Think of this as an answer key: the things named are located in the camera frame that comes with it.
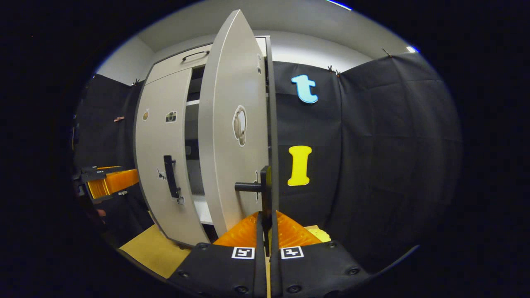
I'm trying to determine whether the black door handle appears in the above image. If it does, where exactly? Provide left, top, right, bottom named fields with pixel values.
left=163, top=155, right=182, bottom=200
left=234, top=166, right=273, bottom=257

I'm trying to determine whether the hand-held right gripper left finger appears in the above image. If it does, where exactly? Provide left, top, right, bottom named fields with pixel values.
left=168, top=211, right=266, bottom=298

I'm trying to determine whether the grey double-door shoe cabinet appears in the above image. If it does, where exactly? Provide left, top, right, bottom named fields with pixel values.
left=132, top=35, right=281, bottom=250

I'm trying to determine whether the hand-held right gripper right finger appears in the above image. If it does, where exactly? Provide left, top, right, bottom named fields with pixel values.
left=269, top=210, right=372, bottom=298

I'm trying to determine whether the black drawer handle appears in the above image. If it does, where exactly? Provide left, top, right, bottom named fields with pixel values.
left=181, top=50, right=210, bottom=62

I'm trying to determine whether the beige cabinet door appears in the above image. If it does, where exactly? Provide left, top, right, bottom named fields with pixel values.
left=133, top=67, right=212, bottom=249
left=198, top=9, right=272, bottom=239

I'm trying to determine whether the white cabinet bottom board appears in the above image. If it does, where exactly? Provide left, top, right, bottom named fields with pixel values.
left=192, top=195, right=214, bottom=226

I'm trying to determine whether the beige cabinet drawer front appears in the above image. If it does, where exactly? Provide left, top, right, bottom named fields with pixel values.
left=145, top=36, right=268, bottom=86

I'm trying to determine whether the dark metal stand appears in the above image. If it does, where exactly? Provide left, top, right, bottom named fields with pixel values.
left=71, top=115, right=82, bottom=151

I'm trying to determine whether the yellow bumpy soft toy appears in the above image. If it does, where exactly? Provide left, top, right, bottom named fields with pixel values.
left=306, top=225, right=332, bottom=243

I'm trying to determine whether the black backdrop cloth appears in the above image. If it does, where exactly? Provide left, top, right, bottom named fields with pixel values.
left=72, top=53, right=463, bottom=274

